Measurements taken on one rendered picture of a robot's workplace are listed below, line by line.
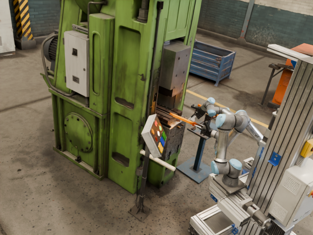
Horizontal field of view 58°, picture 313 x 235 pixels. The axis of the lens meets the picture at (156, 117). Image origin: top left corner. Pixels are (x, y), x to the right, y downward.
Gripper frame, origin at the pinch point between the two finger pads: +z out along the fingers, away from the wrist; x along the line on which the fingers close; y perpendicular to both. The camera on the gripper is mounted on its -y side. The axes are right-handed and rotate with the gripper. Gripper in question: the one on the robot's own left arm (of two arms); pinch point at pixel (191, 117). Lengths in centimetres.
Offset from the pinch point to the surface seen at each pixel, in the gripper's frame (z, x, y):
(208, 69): 132, 357, -84
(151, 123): -6, -60, -17
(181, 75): -26.5, 1.1, -38.5
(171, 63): -39, -17, -50
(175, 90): -13.9, -5.9, -31.5
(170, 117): 16.4, -5.9, -15.5
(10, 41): 329, 109, -440
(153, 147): 0, -71, 2
